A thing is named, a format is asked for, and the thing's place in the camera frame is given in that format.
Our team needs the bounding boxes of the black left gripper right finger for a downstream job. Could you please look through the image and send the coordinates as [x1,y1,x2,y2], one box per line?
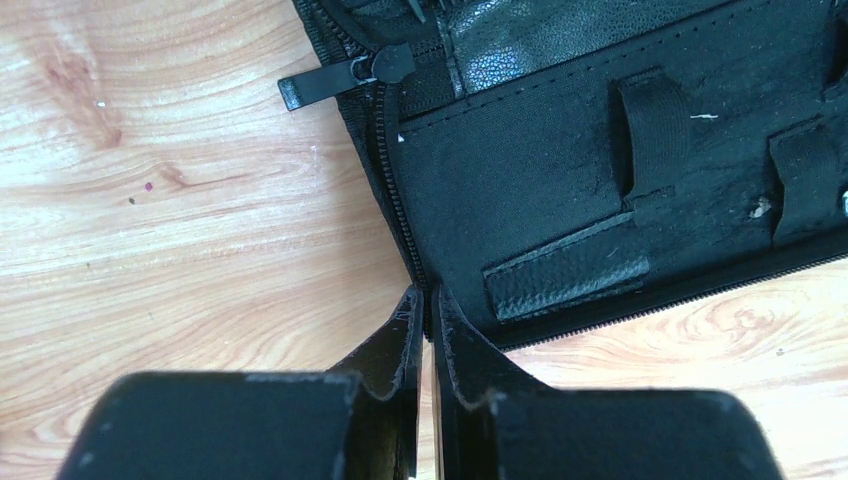
[432,286,781,479]

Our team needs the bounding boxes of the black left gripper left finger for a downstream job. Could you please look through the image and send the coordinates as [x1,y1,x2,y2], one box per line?
[58,287,424,479]

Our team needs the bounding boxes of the black zip tool case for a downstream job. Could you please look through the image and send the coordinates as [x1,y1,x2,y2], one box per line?
[279,1,847,349]

